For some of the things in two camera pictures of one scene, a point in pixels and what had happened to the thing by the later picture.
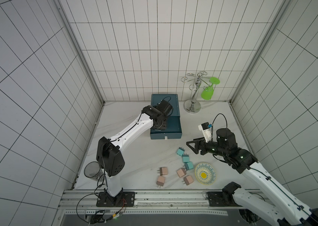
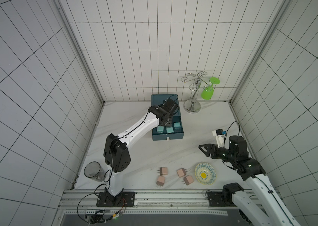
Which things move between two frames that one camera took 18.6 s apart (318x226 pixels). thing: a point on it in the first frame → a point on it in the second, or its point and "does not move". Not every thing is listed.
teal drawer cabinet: x=174 y=117 does not move
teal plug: x=185 y=158 → x=177 y=127
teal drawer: x=171 y=132 does not move
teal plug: x=180 y=151 → x=170 y=130
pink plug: x=160 y=181 does not move
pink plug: x=163 y=171 does not move
